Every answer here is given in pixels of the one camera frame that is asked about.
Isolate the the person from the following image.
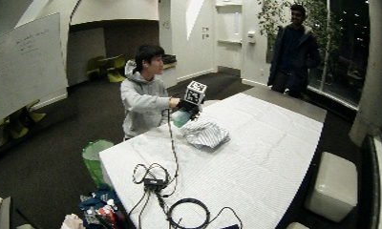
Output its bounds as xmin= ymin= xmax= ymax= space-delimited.
xmin=119 ymin=43 xmax=182 ymax=141

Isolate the striped folded cloth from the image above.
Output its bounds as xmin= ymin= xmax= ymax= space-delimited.
xmin=180 ymin=117 xmax=232 ymax=150

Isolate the green waste bin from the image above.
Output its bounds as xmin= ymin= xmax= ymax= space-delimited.
xmin=80 ymin=138 xmax=116 ymax=188

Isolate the black cable hub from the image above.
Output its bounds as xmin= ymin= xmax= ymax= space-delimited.
xmin=143 ymin=177 xmax=166 ymax=188

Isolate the translucent teal bottle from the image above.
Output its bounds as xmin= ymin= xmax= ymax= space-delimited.
xmin=171 ymin=109 xmax=194 ymax=129

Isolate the white tablecloth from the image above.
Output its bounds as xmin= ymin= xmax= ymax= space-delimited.
xmin=98 ymin=92 xmax=324 ymax=229

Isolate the white cube stool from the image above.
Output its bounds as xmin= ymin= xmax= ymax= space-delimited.
xmin=286 ymin=221 xmax=312 ymax=229
xmin=303 ymin=151 xmax=359 ymax=223

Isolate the white marker cube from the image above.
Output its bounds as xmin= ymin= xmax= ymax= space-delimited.
xmin=183 ymin=80 xmax=208 ymax=106

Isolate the large whiteboard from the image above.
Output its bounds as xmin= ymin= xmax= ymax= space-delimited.
xmin=0 ymin=11 xmax=70 ymax=129

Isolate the yellow-green chair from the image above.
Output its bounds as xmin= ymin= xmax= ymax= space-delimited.
xmin=86 ymin=53 xmax=128 ymax=84
xmin=0 ymin=99 xmax=47 ymax=141

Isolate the white door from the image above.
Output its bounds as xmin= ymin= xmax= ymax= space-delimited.
xmin=214 ymin=2 xmax=244 ymax=76

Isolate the green indoor plant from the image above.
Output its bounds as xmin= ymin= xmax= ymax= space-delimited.
xmin=256 ymin=0 xmax=328 ymax=44

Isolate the black coiled cable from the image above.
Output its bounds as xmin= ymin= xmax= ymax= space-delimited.
xmin=167 ymin=198 xmax=212 ymax=229

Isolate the thin black glove cable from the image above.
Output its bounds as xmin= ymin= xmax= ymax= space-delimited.
xmin=166 ymin=109 xmax=180 ymax=196

